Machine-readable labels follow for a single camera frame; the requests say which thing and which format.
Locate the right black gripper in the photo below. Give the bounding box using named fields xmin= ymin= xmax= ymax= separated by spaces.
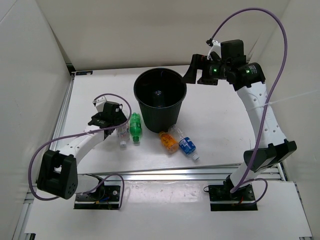
xmin=181 ymin=54 xmax=231 ymax=86

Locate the clear bottle red label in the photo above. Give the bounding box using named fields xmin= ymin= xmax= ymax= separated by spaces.
xmin=116 ymin=123 xmax=130 ymax=148

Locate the green plastic bottle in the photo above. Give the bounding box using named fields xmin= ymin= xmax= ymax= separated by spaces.
xmin=129 ymin=112 xmax=142 ymax=144

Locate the clear plastic bottle white cap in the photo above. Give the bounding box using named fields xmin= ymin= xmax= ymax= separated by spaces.
xmin=152 ymin=90 xmax=166 ymax=108

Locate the clear bottle blue label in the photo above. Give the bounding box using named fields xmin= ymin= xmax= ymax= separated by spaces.
xmin=168 ymin=124 xmax=200 ymax=161

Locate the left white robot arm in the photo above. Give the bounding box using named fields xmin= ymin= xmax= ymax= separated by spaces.
xmin=37 ymin=101 xmax=128 ymax=200

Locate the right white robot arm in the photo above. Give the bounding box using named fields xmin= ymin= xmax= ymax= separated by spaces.
xmin=182 ymin=51 xmax=297 ymax=200

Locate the black plastic bin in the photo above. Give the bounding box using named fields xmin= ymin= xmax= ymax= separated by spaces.
xmin=133 ymin=67 xmax=187 ymax=133

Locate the orange plastic bottle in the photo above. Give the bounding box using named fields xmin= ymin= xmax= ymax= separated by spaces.
xmin=158 ymin=131 xmax=179 ymax=154

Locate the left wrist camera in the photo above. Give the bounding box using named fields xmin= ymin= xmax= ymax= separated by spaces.
xmin=92 ymin=96 xmax=107 ymax=112

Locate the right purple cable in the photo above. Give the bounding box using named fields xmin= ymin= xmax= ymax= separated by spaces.
xmin=206 ymin=7 xmax=288 ymax=207

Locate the purple cable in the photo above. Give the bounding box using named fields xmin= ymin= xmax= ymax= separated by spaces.
xmin=206 ymin=7 xmax=288 ymax=207
xmin=28 ymin=92 xmax=133 ymax=210

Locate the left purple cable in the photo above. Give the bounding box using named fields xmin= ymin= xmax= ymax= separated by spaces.
xmin=28 ymin=92 xmax=133 ymax=210

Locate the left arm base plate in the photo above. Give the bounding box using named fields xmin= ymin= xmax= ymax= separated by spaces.
xmin=73 ymin=173 xmax=125 ymax=210

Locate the white cable tie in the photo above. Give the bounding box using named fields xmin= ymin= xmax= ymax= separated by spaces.
xmin=246 ymin=89 xmax=319 ymax=112

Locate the aluminium frame rail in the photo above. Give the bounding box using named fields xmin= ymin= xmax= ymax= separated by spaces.
xmin=13 ymin=63 xmax=313 ymax=240

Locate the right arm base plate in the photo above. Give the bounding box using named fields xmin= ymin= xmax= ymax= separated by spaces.
xmin=203 ymin=184 xmax=258 ymax=212

